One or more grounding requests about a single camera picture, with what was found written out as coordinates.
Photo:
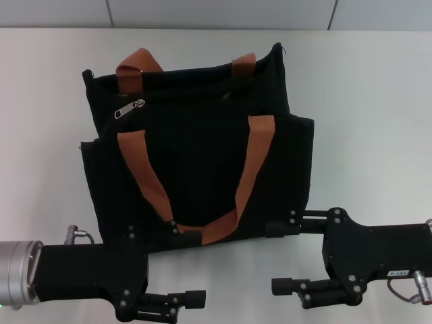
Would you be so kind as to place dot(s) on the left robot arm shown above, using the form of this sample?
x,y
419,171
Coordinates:
x,y
17,270

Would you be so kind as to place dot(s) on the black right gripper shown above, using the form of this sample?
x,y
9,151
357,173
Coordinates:
x,y
371,249

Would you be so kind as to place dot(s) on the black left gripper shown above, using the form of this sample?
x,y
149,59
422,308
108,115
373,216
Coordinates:
x,y
94,270

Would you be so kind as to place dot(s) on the silver zipper pull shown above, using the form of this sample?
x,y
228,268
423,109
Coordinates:
x,y
130,108

